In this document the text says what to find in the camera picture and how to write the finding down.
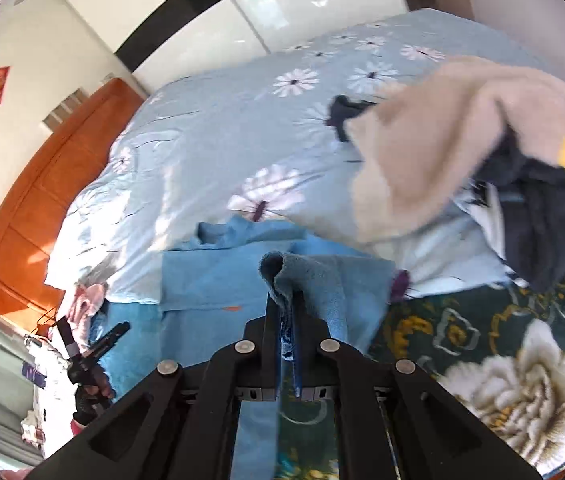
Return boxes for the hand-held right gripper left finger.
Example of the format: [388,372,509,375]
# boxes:
[27,294,282,480]

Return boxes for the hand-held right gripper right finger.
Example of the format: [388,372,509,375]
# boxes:
[291,292,539,480]

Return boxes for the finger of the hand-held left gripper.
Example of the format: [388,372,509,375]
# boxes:
[88,322,131,361]
[56,317,81,361]

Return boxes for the light blue garment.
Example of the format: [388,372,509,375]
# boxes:
[160,215,399,480]

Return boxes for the person's left hand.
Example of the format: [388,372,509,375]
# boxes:
[71,382,114,427]

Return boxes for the bright blue terry cloth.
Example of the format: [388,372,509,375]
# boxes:
[91,304,164,401]

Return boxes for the pink cloth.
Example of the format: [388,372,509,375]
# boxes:
[60,282,109,352]

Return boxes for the orange wooden headboard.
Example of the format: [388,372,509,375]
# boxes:
[0,77,146,337]

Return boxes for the dark green floral blanket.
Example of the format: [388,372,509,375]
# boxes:
[272,259,565,480]

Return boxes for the blue daisy print quilt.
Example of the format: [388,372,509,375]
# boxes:
[45,7,558,306]

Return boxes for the white printed garment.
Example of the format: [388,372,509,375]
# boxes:
[455,180,529,287]

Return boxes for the dark cloth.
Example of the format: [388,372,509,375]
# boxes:
[327,94,379,144]

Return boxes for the beige fleece garment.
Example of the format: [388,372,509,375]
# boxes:
[347,55,565,252]

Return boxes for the dark navy garment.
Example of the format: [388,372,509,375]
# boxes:
[471,129,565,293]

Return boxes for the white glossy wardrobe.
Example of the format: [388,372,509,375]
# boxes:
[65,0,413,95]

